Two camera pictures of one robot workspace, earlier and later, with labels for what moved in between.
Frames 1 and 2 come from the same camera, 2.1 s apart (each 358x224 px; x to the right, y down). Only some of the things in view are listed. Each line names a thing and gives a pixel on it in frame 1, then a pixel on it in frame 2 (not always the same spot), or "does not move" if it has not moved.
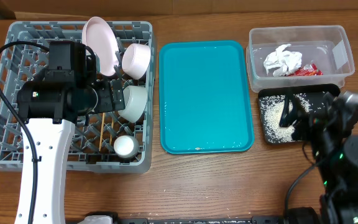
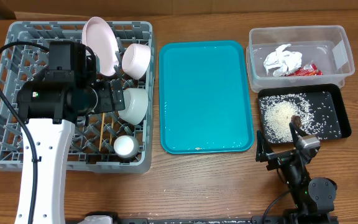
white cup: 126,146 does not move
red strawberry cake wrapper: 310,70 does not move
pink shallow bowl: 135,60 does not move
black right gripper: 305,117 → 278,157
